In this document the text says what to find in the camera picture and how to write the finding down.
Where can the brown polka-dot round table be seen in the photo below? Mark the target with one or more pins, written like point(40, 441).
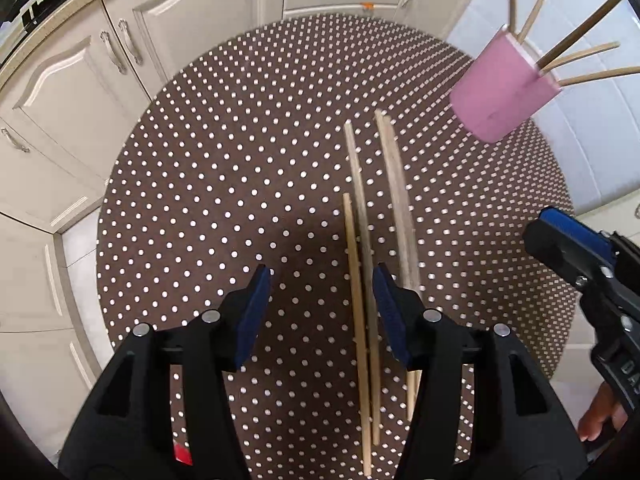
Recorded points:
point(225, 160)

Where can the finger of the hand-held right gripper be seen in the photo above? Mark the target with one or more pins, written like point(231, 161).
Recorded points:
point(545, 245)
point(585, 237)

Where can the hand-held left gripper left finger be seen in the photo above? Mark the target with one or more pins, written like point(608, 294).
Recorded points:
point(252, 320)

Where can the person's right hand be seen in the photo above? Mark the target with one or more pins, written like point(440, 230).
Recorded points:
point(600, 410)

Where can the dark brown chopstick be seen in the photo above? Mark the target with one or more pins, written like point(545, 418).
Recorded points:
point(580, 27)

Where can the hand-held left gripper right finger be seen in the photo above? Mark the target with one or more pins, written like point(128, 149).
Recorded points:
point(392, 320)

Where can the pink cup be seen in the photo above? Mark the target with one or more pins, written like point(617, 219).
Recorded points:
point(500, 90)

